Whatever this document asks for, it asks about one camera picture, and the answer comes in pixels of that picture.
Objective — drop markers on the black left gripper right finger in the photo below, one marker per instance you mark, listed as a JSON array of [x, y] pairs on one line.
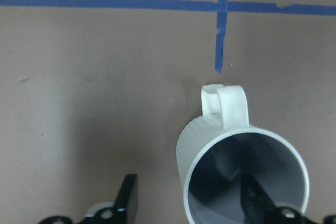
[[254, 200]]

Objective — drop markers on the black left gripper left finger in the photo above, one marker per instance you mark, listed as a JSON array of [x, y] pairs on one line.
[[126, 202]]

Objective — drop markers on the white ceramic mug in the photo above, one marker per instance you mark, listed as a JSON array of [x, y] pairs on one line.
[[216, 149]]

